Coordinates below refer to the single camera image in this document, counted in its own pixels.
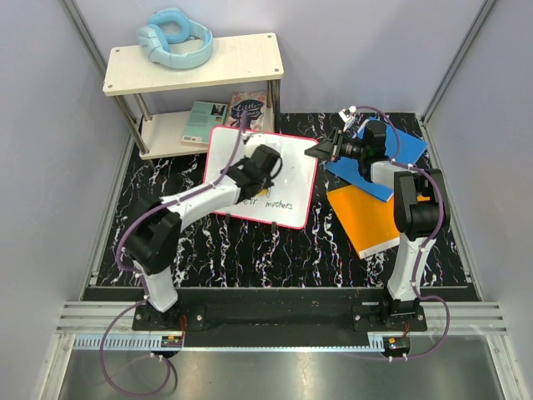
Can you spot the pink floral book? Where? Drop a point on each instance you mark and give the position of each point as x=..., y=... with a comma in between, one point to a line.
x=253, y=104

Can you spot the light blue headphones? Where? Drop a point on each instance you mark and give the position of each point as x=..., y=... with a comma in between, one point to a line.
x=172, y=27

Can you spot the white two tier shelf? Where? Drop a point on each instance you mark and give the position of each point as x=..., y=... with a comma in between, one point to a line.
x=164, y=97

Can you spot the blue notebook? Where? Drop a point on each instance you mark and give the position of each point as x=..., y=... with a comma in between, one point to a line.
x=408, y=148

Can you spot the orange notebook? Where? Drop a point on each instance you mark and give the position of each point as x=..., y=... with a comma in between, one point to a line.
x=373, y=226

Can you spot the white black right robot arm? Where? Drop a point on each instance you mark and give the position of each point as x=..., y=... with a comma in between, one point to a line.
x=403, y=294

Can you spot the pink framed whiteboard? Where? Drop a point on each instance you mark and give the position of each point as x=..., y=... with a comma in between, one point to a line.
x=290, y=198

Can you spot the aluminium rail frame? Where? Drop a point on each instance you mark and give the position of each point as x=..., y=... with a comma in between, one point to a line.
x=305, y=351

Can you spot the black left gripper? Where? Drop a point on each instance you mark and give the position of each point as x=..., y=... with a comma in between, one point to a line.
x=247, y=159

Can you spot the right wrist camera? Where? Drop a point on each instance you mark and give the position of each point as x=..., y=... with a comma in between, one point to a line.
x=348, y=116

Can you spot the left controller board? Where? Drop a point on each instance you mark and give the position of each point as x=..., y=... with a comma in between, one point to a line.
x=172, y=341

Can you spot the right controller board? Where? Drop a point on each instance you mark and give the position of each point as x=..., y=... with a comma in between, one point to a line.
x=397, y=343

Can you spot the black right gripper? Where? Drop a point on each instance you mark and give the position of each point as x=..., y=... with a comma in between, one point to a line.
x=325, y=148

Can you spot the controller board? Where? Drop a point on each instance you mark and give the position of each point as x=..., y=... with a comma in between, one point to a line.
x=172, y=341
x=397, y=343

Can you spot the yellow foam whiteboard eraser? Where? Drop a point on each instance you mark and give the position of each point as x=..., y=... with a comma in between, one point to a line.
x=264, y=193

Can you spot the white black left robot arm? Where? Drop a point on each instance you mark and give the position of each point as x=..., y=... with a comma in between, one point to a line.
x=147, y=248

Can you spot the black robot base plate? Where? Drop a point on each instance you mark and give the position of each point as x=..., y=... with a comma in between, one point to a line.
x=198, y=309

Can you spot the teal paperback book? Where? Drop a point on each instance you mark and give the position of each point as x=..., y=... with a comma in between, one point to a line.
x=203, y=117

